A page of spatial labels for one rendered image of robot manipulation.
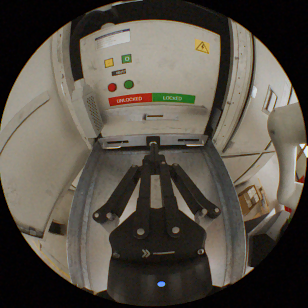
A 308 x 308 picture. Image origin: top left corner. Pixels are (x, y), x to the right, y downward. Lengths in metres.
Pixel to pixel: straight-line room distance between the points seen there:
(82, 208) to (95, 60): 0.53
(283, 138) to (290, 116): 0.06
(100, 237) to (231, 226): 0.46
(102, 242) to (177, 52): 0.65
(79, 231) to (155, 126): 0.52
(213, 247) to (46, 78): 0.81
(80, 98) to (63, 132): 0.21
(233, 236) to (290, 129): 0.38
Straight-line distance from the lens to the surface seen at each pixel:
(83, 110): 0.30
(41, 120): 0.44
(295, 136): 0.35
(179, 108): 0.33
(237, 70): 0.43
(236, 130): 0.51
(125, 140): 0.43
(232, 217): 0.42
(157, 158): 0.15
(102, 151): 0.52
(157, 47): 0.35
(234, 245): 0.45
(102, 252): 0.39
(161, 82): 0.34
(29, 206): 0.56
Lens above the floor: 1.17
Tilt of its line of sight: 47 degrees down
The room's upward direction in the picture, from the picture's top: 2 degrees counter-clockwise
